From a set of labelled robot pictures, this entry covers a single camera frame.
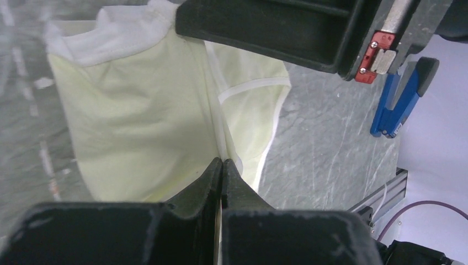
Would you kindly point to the cream yellow underwear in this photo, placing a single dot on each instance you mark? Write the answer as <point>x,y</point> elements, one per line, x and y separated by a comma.
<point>148,109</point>

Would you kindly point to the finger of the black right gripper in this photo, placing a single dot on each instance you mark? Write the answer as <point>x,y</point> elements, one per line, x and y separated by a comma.
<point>312,34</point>

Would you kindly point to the blue black handheld device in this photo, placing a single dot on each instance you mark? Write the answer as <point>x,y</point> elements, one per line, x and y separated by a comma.
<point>400,94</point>

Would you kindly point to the aluminium frame rail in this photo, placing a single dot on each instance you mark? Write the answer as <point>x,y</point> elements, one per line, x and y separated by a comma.
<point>373,208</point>

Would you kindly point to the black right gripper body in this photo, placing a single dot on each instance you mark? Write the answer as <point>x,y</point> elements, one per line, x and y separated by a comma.
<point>384,33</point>

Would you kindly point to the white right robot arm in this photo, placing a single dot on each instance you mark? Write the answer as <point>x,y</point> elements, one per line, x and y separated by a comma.
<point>420,254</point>

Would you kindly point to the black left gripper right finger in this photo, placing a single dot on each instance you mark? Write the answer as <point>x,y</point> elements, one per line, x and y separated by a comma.
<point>253,232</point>

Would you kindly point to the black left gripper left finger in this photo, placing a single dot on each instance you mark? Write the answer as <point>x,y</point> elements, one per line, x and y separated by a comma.
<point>180,230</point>

